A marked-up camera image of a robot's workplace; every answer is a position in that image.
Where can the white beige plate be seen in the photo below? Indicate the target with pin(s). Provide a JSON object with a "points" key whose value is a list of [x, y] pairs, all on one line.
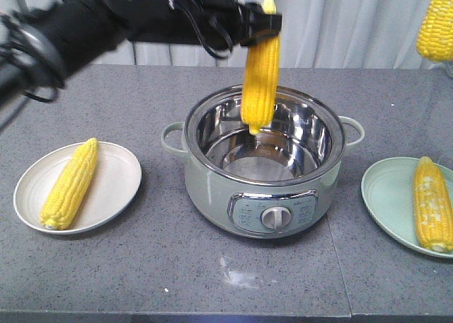
{"points": [[115, 182]]}

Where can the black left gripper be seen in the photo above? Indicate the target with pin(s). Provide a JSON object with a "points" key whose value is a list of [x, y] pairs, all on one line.
{"points": [[216, 25]]}

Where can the grey curtain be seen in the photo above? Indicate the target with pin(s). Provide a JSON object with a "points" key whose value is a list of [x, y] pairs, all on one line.
{"points": [[316, 34]]}

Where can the yellow corn cob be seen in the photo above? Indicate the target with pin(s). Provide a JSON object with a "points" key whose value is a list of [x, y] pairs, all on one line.
{"points": [[434, 40], [260, 84], [67, 194]]}

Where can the light green plate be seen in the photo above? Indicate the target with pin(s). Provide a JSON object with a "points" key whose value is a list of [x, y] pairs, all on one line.
{"points": [[387, 191]]}

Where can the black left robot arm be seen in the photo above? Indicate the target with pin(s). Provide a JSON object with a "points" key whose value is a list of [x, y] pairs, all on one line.
{"points": [[46, 47]]}

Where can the green electric cooking pot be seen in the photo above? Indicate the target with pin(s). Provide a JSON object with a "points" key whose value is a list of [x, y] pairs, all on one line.
{"points": [[273, 184]]}

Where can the pale frosted corn cob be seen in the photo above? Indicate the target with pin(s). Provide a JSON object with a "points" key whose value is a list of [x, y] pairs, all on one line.
{"points": [[432, 207]]}

